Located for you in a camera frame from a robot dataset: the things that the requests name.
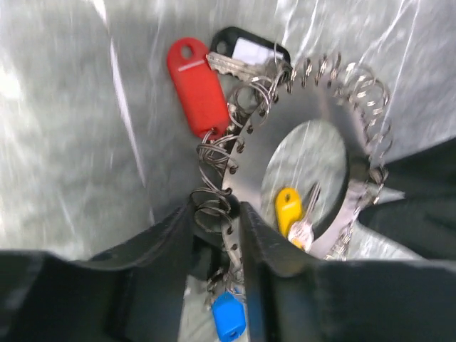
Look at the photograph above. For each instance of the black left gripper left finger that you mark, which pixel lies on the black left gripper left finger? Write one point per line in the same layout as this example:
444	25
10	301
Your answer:
132	292

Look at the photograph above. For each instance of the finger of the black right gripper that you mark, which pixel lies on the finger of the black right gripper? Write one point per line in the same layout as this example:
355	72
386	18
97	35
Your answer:
424	220

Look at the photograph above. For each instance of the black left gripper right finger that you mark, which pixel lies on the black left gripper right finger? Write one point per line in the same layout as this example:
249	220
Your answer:
292	296

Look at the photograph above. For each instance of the yellow key tag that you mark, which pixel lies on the yellow key tag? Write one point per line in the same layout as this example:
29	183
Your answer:
288	208

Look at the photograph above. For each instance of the red key tag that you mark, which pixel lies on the red key tag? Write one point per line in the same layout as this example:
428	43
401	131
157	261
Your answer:
198	88

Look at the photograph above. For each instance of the black key tag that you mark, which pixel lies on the black key tag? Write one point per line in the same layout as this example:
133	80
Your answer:
244	55

